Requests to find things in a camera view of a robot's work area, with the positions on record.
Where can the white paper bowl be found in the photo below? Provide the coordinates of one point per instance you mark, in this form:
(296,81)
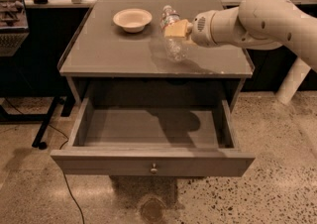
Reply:
(132,20)

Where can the open grey top drawer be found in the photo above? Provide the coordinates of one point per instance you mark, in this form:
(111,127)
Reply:
(181,141)

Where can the clear plastic water bottle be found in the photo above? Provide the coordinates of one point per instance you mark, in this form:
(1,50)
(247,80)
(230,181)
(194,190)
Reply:
(174,47)

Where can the black table leg frame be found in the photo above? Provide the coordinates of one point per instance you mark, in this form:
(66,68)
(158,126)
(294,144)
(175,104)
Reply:
(43,119)

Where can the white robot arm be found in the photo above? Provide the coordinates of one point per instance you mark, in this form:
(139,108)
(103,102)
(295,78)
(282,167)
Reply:
(256,25)

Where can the round metal drawer knob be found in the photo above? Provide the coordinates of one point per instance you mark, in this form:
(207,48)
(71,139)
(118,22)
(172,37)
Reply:
(154,169)

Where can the white gripper with vent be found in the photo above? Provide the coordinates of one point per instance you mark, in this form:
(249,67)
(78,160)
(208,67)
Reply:
(200,30)

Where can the grey cabinet with counter top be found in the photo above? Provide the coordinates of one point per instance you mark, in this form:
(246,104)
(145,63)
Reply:
(103,49)

